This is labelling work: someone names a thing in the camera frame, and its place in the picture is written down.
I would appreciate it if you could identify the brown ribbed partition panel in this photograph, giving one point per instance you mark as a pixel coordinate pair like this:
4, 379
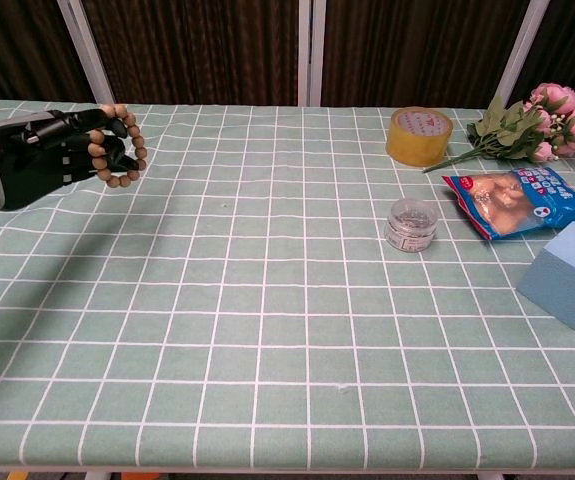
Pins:
407, 50
17, 45
572, 40
192, 50

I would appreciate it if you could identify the green white checked tablecloth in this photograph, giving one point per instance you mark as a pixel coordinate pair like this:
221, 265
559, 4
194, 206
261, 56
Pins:
267, 325

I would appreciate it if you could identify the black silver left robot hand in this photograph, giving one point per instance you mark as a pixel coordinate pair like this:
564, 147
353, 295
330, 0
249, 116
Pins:
27, 160

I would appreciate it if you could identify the clear round plastic jar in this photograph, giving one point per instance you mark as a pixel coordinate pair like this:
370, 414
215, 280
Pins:
411, 227

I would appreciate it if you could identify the blue foam block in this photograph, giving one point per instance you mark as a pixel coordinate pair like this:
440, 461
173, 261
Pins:
562, 285

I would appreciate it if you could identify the yellow packing tape roll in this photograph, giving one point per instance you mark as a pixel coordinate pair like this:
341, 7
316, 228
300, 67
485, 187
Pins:
417, 147

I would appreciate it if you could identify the blue snack bag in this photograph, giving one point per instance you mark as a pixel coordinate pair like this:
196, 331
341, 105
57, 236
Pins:
512, 200

